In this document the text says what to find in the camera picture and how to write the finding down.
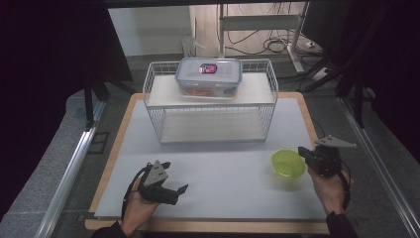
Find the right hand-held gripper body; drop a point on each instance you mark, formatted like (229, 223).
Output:
(325, 160)

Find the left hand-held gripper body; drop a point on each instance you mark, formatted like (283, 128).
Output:
(155, 175)

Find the green plastic bowl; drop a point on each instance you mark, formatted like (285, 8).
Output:
(287, 163)

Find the clear plastic food container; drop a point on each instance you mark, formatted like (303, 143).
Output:
(208, 79)

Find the person's right hand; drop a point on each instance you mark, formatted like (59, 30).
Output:
(332, 191)

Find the person's left hand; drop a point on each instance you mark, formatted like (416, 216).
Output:
(137, 213)

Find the light grey table mat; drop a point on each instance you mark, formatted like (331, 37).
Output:
(231, 178)

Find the black metal stand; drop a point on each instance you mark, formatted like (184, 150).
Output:
(358, 105)
(88, 105)

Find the white power strip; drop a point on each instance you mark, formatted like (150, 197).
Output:
(321, 74)

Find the white board panel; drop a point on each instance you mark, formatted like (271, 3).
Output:
(148, 29)

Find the aluminium rail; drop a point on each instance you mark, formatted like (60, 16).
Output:
(379, 165)
(71, 172)

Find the black floor bracket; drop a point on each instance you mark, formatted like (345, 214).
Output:
(98, 142)

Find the white desk frame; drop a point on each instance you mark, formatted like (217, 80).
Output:
(257, 22)

